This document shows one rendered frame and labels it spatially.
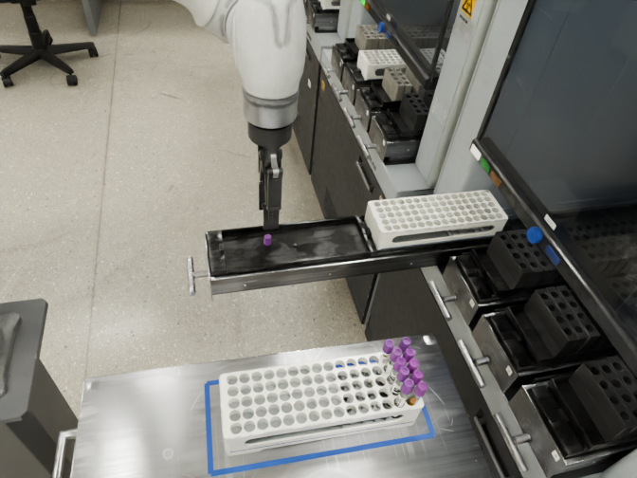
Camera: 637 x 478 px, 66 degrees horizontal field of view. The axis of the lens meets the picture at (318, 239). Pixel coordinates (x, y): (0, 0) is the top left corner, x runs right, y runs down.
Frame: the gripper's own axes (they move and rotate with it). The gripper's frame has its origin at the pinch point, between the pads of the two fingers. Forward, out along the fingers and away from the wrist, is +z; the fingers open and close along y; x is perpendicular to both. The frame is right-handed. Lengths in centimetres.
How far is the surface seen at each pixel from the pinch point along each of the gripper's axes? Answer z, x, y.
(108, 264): 91, 52, 73
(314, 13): 11, -38, 119
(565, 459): 10, -38, -54
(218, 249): 8.9, 10.5, -1.8
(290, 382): 3.3, 2.6, -36.0
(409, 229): 4.1, -28.6, -6.5
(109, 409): 8.5, 29.8, -32.5
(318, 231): 10.3, -11.5, 1.4
